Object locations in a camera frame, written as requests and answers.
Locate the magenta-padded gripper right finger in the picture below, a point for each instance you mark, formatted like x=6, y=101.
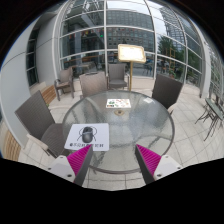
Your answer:
x=150, y=160

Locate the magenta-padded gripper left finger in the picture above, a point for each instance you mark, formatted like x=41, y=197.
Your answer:
x=78, y=160

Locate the black computer mouse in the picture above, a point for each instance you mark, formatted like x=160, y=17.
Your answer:
x=87, y=134

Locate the white printed mouse pad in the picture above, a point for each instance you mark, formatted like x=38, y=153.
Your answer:
x=101, y=136

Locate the tan tape roll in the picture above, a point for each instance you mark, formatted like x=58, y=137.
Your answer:
x=116, y=112

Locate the grey wicker chair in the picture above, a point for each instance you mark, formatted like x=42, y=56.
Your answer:
x=166, y=91
x=117, y=73
x=66, y=78
x=93, y=85
x=35, y=115

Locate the colourful picture menu card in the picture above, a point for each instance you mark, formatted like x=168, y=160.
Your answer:
x=118, y=103

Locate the wooden slatted bench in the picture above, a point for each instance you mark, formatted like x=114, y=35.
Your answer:
x=11, y=146
x=49, y=95

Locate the green metal outdoor table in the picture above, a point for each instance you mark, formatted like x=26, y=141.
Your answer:
x=213, y=110

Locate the gold framed menu stand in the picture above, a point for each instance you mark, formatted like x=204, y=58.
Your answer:
x=131, y=53

